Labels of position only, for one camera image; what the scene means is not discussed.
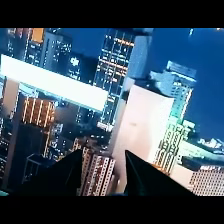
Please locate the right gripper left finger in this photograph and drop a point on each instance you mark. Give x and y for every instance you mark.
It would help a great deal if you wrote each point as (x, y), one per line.
(63, 178)

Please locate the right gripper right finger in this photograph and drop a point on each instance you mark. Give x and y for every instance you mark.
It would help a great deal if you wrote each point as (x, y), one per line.
(146, 180)

